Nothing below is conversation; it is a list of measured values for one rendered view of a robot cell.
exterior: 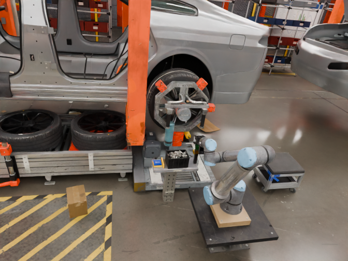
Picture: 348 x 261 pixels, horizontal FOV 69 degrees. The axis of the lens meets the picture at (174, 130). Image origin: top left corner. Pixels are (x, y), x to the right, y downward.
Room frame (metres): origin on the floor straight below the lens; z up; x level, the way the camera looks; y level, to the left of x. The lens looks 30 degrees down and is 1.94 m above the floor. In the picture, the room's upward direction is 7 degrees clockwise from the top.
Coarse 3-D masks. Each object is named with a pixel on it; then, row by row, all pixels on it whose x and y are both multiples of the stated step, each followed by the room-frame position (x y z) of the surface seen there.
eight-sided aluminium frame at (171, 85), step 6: (168, 84) 2.36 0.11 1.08; (174, 84) 2.32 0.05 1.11; (180, 84) 2.34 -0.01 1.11; (186, 84) 2.35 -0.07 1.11; (192, 84) 2.36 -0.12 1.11; (168, 90) 2.31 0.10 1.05; (198, 90) 2.38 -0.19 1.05; (156, 96) 2.30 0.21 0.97; (162, 96) 2.29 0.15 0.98; (204, 96) 2.40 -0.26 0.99; (156, 102) 2.28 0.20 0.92; (156, 108) 2.28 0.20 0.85; (156, 114) 2.29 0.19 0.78; (156, 120) 2.28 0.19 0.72; (162, 120) 2.32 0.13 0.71; (198, 120) 2.40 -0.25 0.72; (180, 126) 2.39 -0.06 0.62; (186, 126) 2.41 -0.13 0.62; (192, 126) 2.38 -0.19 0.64
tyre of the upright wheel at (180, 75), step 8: (176, 72) 2.48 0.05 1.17; (184, 72) 2.50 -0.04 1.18; (192, 72) 2.62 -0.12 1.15; (152, 80) 2.56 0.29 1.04; (168, 80) 2.39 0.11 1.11; (176, 80) 2.41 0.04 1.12; (184, 80) 2.43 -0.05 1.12; (192, 80) 2.45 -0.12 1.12; (152, 88) 2.41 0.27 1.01; (152, 96) 2.35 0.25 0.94; (208, 96) 2.50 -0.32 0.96; (152, 104) 2.36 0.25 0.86; (152, 112) 2.36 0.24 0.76
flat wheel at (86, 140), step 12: (72, 120) 2.45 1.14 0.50; (84, 120) 2.57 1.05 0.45; (96, 120) 2.69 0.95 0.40; (108, 120) 2.73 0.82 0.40; (120, 120) 2.65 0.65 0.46; (72, 132) 2.27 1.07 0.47; (84, 132) 2.23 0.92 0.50; (108, 132) 2.29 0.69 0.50; (120, 132) 2.32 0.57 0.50; (84, 144) 2.17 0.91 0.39; (96, 144) 2.17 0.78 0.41; (108, 144) 2.20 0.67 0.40; (120, 144) 2.29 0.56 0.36
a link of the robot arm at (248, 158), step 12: (240, 156) 1.28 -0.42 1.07; (252, 156) 1.23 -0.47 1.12; (264, 156) 1.26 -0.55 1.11; (240, 168) 1.28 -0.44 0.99; (252, 168) 1.26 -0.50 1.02; (228, 180) 1.36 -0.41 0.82; (240, 180) 1.34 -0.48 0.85; (204, 192) 1.53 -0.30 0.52; (216, 192) 1.44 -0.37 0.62; (228, 192) 1.47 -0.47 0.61
